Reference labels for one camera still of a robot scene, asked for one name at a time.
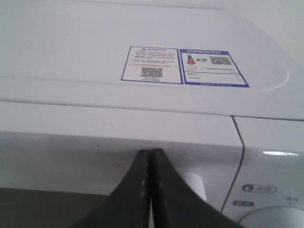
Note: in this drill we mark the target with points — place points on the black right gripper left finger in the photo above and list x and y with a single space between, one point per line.
128 206

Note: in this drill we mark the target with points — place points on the blue energy label sticker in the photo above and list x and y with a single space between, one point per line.
210 68

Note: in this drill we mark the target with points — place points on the white power knob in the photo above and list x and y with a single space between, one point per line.
274 217

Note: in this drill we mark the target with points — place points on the white microwave oven body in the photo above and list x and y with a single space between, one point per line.
73 52

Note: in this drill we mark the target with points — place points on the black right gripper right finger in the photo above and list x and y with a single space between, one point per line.
174 203

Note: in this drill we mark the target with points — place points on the white microwave door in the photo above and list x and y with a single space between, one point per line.
59 163

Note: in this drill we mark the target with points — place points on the blue warning label sticker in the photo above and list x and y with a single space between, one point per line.
153 65

